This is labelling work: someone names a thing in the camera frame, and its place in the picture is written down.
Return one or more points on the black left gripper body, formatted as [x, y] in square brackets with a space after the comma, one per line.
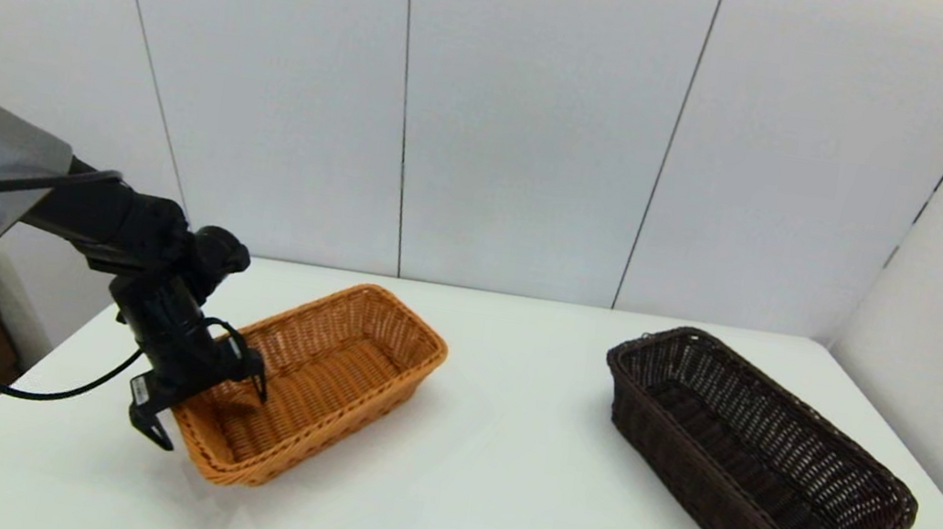
[179, 343]

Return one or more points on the orange wicker basket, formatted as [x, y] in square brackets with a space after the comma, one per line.
[326, 382]

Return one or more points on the dark brown wicker basket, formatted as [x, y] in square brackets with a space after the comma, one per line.
[761, 471]

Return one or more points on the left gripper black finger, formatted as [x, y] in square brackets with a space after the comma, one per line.
[254, 377]
[149, 424]

